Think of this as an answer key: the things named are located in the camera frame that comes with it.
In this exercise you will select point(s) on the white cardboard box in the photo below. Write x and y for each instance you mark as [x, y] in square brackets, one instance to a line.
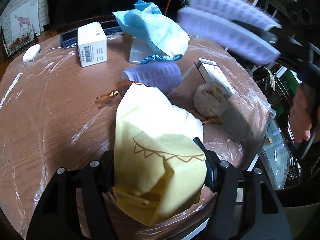
[92, 44]

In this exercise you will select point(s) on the beige cloth pouch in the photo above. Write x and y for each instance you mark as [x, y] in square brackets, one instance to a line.
[209, 102]

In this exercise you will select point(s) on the white computer mouse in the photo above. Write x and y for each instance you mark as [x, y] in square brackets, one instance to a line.
[31, 53]

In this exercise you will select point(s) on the light blue cloth bag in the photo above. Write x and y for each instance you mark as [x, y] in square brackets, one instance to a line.
[167, 40]

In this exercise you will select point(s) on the yellow cloth drawstring bag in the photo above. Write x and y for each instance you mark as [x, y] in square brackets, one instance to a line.
[159, 171]

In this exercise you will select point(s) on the purple hair roller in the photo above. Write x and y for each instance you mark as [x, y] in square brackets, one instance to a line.
[165, 75]

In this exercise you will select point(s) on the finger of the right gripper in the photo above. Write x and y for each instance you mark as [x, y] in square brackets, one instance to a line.
[229, 34]
[237, 10]

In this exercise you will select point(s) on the person's right hand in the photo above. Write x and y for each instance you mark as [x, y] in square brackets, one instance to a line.
[300, 121]

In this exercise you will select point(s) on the frosted plastic card sleeve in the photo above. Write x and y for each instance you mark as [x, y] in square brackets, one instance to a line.
[139, 51]

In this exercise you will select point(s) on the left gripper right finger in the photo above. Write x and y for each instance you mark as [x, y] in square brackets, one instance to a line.
[246, 205]

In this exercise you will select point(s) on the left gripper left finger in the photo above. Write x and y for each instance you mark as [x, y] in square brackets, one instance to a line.
[56, 214]

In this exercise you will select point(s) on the giraffe painting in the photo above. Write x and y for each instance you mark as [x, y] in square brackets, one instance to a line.
[25, 17]

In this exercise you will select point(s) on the white blue medicine box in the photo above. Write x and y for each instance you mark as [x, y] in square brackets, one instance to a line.
[212, 74]

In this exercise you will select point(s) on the flower picture on stand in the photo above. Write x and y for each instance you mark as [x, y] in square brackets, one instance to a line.
[26, 38]

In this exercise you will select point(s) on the blue cased tablet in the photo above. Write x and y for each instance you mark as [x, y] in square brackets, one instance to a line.
[69, 39]

